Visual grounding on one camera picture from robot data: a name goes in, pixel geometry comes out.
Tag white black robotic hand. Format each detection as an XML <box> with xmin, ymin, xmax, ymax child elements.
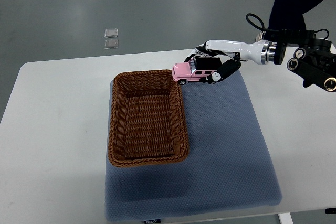
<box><xmin>185</xmin><ymin>40</ymin><xmax>271</xmax><ymax>84</ymax></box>

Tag pink toy car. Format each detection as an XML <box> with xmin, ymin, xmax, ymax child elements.
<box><xmin>172</xmin><ymin>57</ymin><xmax>222</xmax><ymax>85</ymax></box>

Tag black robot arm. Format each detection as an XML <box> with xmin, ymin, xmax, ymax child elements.
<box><xmin>261</xmin><ymin>29</ymin><xmax>335</xmax><ymax>92</ymax></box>

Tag brown wicker basket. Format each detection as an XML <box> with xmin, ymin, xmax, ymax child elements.
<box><xmin>107</xmin><ymin>70</ymin><xmax>189</xmax><ymax>168</ymax></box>

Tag blue grey cushion mat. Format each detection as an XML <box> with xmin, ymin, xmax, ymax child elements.
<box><xmin>105</xmin><ymin>72</ymin><xmax>282</xmax><ymax>222</ymax></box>

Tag upper metal floor plate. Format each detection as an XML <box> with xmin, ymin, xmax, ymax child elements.
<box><xmin>104</xmin><ymin>28</ymin><xmax>118</xmax><ymax>38</ymax></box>

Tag white table leg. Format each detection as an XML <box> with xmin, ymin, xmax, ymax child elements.
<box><xmin>278</xmin><ymin>212</ymin><xmax>293</xmax><ymax>224</ymax></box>

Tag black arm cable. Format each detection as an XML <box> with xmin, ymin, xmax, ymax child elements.
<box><xmin>245</xmin><ymin>13</ymin><xmax>279</xmax><ymax>34</ymax></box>

